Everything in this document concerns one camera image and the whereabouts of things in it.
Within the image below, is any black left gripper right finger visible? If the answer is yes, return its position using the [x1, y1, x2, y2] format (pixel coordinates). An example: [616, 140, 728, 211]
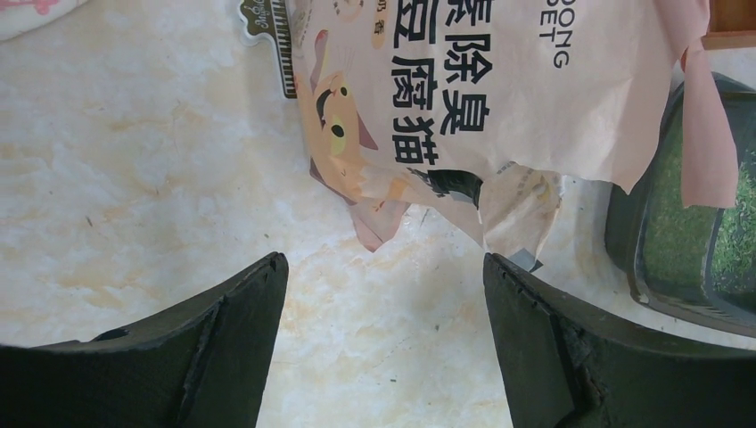
[483, 253, 755, 427]

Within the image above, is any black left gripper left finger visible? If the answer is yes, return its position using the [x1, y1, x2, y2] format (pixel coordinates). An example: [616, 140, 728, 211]
[1, 252, 289, 427]

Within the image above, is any orange cat litter bag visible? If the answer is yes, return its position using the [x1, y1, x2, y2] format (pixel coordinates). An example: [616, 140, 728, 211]
[289, 1, 738, 266]

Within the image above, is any piano-key bag clip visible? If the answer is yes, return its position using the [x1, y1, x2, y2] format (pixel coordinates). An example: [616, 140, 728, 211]
[236, 0, 297, 99]

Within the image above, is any dark green litter box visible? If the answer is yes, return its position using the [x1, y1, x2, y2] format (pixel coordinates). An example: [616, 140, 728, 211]
[604, 72, 755, 337]

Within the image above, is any orange compartment tray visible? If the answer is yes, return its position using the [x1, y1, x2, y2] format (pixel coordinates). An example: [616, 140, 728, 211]
[702, 0, 756, 50]

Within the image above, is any pink patterned cloth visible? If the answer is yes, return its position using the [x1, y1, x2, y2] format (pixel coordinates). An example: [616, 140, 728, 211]
[1, 0, 87, 42]

